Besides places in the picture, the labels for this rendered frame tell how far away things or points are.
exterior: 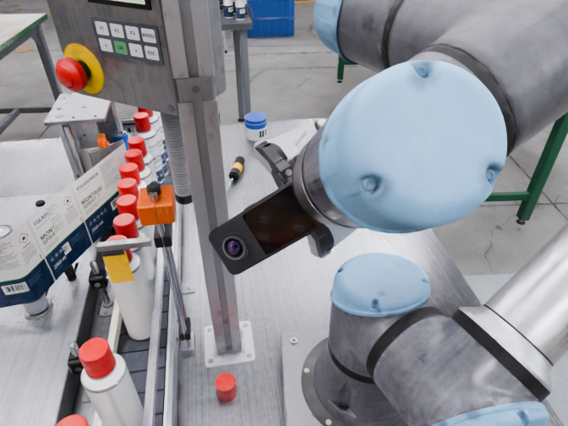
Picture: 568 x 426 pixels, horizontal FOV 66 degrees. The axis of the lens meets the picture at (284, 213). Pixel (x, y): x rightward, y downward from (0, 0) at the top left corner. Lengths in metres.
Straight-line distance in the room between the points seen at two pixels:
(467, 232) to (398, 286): 1.99
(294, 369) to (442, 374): 0.30
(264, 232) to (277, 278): 0.57
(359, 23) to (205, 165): 0.29
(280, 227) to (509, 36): 0.21
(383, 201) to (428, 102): 0.05
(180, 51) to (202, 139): 0.11
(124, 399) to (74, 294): 0.36
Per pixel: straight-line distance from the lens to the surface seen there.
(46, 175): 1.42
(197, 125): 0.54
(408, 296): 0.53
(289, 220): 0.36
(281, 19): 5.41
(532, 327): 0.50
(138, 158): 0.88
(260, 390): 0.78
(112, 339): 0.78
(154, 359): 0.68
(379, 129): 0.19
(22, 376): 0.85
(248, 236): 0.37
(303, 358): 0.74
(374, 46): 0.33
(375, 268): 0.56
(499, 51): 0.25
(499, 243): 2.52
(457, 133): 0.20
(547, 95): 0.26
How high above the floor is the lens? 1.51
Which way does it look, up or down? 38 degrees down
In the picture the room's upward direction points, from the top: straight up
